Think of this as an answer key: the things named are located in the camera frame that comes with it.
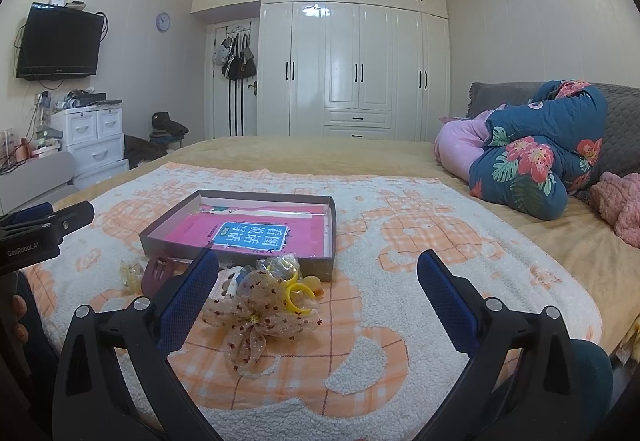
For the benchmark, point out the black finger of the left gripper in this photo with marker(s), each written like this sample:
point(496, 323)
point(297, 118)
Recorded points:
point(70, 219)

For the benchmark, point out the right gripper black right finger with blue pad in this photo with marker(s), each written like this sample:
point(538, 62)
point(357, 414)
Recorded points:
point(490, 334)

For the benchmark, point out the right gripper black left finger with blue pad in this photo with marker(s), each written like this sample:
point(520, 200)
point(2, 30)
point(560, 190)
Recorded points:
point(91, 398)

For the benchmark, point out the clear amber hair claw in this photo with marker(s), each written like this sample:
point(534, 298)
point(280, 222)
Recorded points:
point(131, 273)

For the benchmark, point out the maroon oval hair clip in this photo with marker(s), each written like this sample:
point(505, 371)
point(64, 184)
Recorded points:
point(159, 269)

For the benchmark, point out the polka dot mesh bow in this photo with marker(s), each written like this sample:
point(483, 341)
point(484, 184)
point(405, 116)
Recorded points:
point(265, 308)

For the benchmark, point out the white cloud hair clip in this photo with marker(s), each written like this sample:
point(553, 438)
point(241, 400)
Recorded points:
point(228, 283)

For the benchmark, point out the blue small box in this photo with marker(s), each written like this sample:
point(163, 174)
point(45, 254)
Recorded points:
point(285, 267)

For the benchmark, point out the white bedroom door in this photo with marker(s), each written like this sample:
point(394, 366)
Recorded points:
point(230, 105)

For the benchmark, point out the person's left hand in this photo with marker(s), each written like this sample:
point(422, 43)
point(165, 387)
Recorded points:
point(20, 309)

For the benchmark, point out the grey bench seat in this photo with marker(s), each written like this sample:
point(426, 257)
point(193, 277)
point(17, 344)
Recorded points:
point(47, 179)

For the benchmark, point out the dark teal trouser knee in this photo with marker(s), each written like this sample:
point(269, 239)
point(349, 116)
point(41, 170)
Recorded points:
point(592, 385)

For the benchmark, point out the white drawer cabinet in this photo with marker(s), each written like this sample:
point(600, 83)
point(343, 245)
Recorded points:
point(93, 135)

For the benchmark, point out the black set-top box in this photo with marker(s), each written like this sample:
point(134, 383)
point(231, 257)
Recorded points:
point(80, 99)

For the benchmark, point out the orange white plaid blanket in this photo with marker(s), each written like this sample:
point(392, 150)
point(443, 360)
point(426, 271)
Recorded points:
point(379, 363)

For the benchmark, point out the dark clothes pile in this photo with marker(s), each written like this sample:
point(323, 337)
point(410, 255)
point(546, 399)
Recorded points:
point(165, 131)

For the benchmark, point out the brown shallow cardboard box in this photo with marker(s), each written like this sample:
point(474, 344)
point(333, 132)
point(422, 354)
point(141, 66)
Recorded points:
point(319, 267)

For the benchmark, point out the pink knitted blanket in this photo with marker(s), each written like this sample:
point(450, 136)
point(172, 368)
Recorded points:
point(617, 200)

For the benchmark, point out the blue floral quilt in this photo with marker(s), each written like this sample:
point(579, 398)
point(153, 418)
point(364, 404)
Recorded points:
point(554, 143)

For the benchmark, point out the hanging bags on door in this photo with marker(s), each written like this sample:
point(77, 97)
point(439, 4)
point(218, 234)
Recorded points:
point(235, 57)

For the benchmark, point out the pink folded quilt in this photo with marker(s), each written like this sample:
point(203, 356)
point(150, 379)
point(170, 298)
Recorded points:
point(459, 148)

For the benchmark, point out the grey headboard cushion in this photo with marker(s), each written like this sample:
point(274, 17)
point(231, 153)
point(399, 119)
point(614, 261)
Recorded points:
point(620, 148)

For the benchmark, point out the white glossy wardrobe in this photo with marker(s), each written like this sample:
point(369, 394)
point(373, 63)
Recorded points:
point(362, 69)

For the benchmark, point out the black wall television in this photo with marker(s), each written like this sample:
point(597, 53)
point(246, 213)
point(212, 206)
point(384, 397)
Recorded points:
point(59, 43)

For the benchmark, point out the purple wall clock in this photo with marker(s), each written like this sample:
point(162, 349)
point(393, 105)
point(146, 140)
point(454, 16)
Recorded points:
point(163, 22)

